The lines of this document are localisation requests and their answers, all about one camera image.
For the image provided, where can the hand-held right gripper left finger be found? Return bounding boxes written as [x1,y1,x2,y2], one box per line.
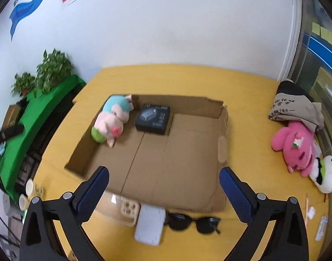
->
[19,165,110,261]

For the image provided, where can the black sunglasses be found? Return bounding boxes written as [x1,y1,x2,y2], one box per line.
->
[164,212,221,235]

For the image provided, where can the yellow sticky notes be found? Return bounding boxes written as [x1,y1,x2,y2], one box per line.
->
[311,22,332,47]

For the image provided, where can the pink plush toy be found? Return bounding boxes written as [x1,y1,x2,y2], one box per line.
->
[271,121,317,178]

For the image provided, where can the blue wave wall poster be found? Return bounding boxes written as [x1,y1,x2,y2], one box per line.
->
[9,0,59,42]

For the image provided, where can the black product box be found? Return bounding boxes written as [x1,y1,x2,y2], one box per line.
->
[135,103,172,136]

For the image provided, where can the grey printed shirt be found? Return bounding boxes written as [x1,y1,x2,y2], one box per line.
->
[268,91,325,134]

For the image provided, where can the white paper packet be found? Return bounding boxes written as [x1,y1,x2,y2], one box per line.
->
[315,216,330,241]

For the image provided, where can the white power bank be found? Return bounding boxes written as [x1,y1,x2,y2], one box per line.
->
[134,204,166,246]

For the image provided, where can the small green potted plant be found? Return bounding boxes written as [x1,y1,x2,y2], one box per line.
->
[10,72,37,97]

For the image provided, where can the panda plush toy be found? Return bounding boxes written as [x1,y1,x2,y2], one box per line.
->
[309,155,332,194]

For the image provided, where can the glass partition with blue stripe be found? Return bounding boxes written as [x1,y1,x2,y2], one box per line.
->
[287,0,332,153]

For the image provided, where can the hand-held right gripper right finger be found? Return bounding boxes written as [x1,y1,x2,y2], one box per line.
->
[219,166,309,261]

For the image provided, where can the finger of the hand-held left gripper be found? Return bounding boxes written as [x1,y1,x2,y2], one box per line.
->
[0,124,24,146]

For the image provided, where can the black cloth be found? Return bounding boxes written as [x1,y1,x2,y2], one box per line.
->
[276,79,313,101]

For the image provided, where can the pink and blue pig plush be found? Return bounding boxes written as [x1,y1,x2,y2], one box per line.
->
[91,94,134,148]

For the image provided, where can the green covered side table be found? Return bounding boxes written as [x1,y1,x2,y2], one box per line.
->
[0,75,87,193]

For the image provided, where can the large green potted plant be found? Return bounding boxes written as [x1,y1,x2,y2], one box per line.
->
[35,48,74,93]

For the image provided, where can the clear phone case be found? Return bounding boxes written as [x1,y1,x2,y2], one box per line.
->
[95,192,141,227]

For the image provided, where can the small brown cardboard box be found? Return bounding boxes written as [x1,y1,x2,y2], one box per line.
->
[3,105,21,131]

